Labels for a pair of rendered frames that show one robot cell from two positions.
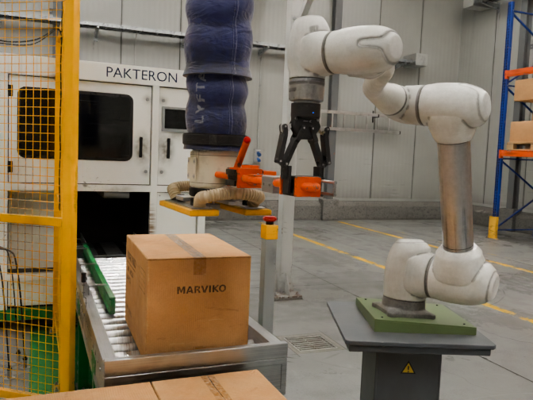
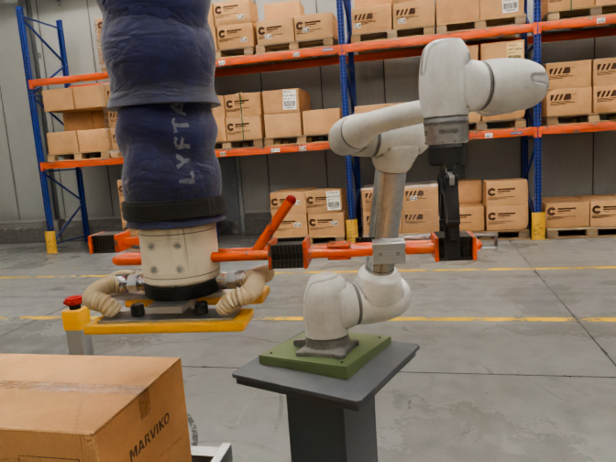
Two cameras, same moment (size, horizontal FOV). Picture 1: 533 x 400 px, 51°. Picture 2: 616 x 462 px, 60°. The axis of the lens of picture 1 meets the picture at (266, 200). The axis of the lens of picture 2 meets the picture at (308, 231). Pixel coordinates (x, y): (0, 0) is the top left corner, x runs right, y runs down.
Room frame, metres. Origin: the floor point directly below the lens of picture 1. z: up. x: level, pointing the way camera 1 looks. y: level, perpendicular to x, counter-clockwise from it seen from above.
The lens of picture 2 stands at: (1.05, 1.00, 1.49)
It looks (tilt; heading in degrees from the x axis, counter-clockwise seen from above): 9 degrees down; 304
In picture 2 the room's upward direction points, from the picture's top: 4 degrees counter-clockwise
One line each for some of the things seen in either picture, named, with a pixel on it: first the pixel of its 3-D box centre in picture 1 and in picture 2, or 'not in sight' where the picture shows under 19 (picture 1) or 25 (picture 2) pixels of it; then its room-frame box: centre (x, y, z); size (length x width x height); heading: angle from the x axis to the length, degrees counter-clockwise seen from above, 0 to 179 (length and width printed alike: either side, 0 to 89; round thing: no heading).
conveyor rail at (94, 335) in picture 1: (83, 302); not in sight; (2.98, 0.97, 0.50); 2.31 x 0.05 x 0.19; 23
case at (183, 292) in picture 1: (182, 290); (48, 457); (2.36, 0.34, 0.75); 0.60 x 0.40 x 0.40; 21
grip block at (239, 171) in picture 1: (244, 177); (290, 252); (1.73, 0.07, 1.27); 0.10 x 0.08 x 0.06; 117
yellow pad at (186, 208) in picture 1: (187, 203); (170, 314); (1.91, 0.27, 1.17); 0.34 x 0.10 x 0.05; 27
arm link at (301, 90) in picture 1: (306, 91); (445, 132); (1.43, -0.09, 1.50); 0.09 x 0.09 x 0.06
